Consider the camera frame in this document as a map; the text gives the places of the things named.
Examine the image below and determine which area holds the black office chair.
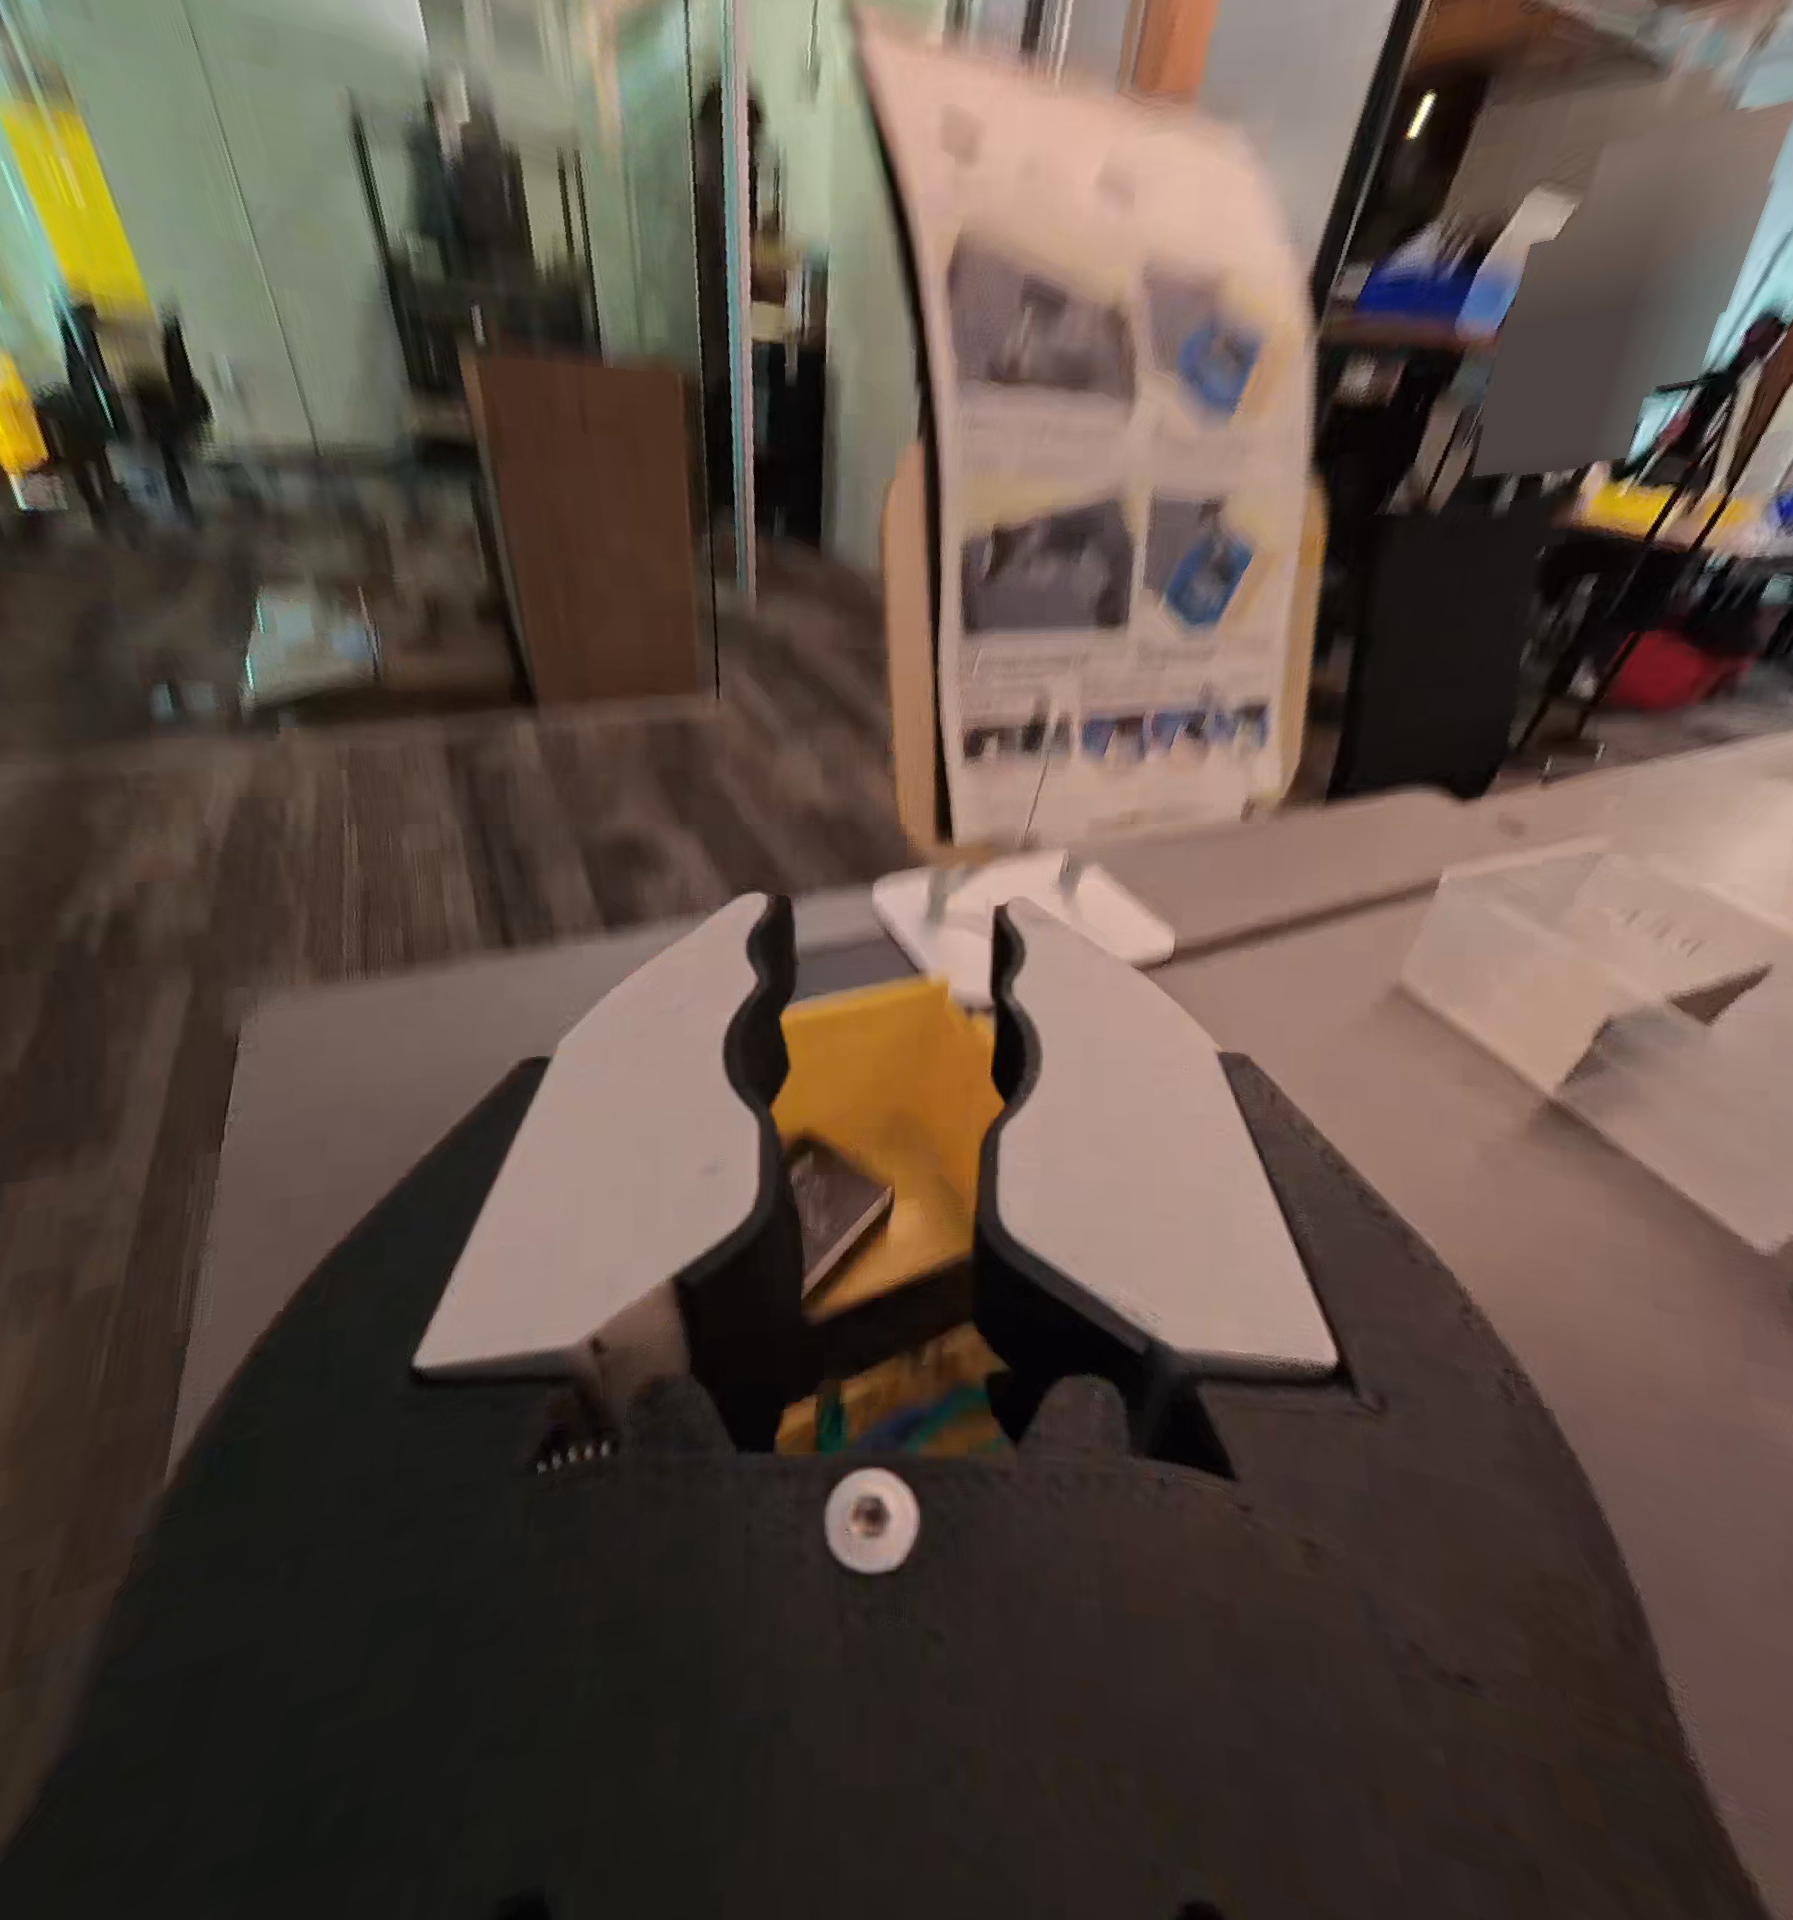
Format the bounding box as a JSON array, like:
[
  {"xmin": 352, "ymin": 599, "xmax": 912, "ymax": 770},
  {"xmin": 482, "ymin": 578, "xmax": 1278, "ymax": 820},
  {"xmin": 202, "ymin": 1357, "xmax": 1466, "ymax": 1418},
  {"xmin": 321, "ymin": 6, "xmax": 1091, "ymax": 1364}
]
[{"xmin": 1330, "ymin": 508, "xmax": 1550, "ymax": 798}]

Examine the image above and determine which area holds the yellow plastic bin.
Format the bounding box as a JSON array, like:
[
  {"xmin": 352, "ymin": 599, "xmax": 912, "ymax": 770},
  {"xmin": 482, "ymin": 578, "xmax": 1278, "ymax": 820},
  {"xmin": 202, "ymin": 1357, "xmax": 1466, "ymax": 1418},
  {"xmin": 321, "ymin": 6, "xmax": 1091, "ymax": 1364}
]
[{"xmin": 767, "ymin": 975, "xmax": 1018, "ymax": 1457}]

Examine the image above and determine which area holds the dark bin divider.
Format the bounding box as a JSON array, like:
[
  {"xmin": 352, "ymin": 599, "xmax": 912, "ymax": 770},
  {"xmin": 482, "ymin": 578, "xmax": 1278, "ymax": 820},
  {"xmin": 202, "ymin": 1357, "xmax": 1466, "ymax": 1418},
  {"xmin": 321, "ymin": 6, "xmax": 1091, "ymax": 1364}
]
[{"xmin": 804, "ymin": 1261, "xmax": 978, "ymax": 1361}]

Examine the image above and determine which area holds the blue plastic bin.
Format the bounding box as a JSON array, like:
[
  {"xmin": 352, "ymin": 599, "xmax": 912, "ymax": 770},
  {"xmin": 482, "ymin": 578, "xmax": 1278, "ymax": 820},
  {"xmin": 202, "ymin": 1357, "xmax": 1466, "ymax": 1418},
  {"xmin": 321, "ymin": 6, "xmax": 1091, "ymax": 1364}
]
[{"xmin": 1353, "ymin": 224, "xmax": 1528, "ymax": 341}]

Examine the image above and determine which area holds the white poster stand base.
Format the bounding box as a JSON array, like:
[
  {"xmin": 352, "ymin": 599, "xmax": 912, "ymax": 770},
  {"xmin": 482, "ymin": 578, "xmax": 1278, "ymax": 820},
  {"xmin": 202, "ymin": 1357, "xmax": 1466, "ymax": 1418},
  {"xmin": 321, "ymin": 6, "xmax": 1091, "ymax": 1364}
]
[{"xmin": 872, "ymin": 853, "xmax": 1175, "ymax": 1010}]

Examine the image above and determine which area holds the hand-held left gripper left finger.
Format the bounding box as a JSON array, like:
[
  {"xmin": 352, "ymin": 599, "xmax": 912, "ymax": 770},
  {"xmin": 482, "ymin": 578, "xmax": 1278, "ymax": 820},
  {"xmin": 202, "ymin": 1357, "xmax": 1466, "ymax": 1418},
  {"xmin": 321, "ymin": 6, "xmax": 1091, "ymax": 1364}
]
[{"xmin": 413, "ymin": 893, "xmax": 802, "ymax": 1384}]

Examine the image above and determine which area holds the printed instruction poster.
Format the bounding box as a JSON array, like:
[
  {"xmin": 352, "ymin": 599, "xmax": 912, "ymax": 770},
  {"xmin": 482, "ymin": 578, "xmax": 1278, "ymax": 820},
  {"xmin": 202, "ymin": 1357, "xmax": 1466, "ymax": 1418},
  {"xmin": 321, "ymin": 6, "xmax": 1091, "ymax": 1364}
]
[{"xmin": 853, "ymin": 7, "xmax": 1334, "ymax": 849}]

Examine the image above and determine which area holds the clear plastic bin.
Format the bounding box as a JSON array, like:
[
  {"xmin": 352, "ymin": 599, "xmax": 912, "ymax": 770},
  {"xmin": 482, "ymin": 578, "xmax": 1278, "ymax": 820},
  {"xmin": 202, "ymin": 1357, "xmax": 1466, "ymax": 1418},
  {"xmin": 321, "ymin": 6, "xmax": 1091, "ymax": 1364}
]
[{"xmin": 1400, "ymin": 842, "xmax": 1793, "ymax": 1252}]

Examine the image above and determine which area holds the brown wooden cabinet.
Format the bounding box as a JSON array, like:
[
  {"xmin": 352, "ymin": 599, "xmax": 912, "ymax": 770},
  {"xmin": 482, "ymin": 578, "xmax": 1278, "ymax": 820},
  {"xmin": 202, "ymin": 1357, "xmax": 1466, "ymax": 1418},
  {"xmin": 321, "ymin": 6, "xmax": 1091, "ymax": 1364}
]
[{"xmin": 462, "ymin": 352, "xmax": 720, "ymax": 707}]

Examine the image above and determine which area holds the black network switch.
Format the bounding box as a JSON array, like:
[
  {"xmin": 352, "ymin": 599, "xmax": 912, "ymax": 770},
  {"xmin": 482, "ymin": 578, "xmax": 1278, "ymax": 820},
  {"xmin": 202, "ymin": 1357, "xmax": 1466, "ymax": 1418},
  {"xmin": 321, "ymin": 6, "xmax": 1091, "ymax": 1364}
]
[{"xmin": 784, "ymin": 1141, "xmax": 899, "ymax": 1298}]

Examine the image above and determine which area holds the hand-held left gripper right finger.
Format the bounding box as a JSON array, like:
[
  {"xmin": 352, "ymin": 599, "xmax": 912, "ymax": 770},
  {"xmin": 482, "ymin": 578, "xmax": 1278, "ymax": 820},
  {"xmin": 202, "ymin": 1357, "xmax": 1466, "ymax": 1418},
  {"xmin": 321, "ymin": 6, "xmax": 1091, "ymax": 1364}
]
[{"xmin": 976, "ymin": 900, "xmax": 1340, "ymax": 1384}]

